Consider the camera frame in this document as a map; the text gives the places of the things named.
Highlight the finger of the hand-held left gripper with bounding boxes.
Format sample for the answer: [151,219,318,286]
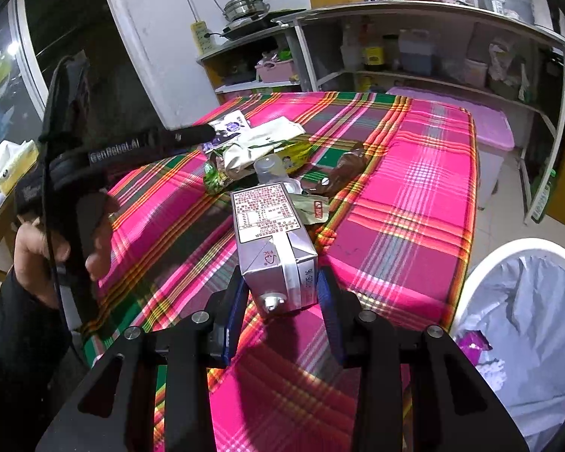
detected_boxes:
[136,124,218,152]

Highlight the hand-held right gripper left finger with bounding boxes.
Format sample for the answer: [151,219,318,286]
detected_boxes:
[35,266,250,452]

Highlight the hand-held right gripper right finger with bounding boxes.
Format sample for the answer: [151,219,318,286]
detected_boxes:
[315,266,530,452]

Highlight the silver drink carton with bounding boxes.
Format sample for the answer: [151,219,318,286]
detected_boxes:
[231,183,319,319]

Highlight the white paper bag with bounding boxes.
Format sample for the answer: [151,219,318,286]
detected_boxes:
[220,119,308,183]

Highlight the white round trash bin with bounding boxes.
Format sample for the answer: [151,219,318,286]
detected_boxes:
[451,238,565,452]

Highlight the pale blue bin liner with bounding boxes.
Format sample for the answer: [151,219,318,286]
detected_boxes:
[465,254,565,440]

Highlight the person's left forearm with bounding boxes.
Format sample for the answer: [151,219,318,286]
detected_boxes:
[0,268,83,452]

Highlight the person's left hand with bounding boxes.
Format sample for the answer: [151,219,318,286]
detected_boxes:
[12,193,123,290]

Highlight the green snack packet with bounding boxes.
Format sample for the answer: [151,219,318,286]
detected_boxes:
[202,147,237,195]

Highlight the tissue box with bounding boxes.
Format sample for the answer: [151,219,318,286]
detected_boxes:
[0,140,39,195]

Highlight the clear plastic bottle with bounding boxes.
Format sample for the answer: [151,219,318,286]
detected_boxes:
[253,154,303,195]

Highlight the yellow white power strip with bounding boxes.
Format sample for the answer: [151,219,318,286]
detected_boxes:
[190,20,216,56]

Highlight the small green sachet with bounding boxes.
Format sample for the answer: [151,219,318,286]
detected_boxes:
[291,191,331,228]

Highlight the small white shelf unit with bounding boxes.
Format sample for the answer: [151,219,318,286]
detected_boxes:
[197,23,303,105]

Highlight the pink plastic basket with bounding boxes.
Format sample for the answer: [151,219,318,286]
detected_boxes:
[255,59,297,84]

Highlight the yellow green wrapper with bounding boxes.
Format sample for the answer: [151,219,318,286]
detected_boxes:
[273,133,322,176]

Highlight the pink plaid tablecloth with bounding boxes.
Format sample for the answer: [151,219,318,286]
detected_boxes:
[78,90,478,452]

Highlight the brown plastic wrapper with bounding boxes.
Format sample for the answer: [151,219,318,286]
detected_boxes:
[305,141,374,197]

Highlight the steel cooking pot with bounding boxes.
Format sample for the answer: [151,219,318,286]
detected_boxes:
[222,0,270,23]

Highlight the purple wrapper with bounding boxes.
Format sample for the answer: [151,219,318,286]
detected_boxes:
[457,331,493,364]

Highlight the white plastic jug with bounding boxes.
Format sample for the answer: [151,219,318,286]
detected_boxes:
[341,23,363,72]

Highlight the brown bottle with yellow label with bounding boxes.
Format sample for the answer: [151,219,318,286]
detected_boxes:
[362,23,388,73]

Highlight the storage box with pink lid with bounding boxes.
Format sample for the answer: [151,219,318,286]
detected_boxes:
[385,86,517,211]

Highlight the green glass bottle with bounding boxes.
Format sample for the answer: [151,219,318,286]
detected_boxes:
[531,168,559,225]

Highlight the blue plastic jerry can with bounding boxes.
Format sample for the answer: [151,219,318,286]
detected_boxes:
[397,28,437,76]

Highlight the large white shelf unit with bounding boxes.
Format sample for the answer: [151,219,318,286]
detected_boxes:
[272,0,565,225]

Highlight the lidded plastic container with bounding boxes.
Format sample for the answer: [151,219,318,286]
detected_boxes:
[461,58,490,88]

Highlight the white plastic bags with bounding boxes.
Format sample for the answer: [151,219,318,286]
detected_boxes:
[486,41,531,101]

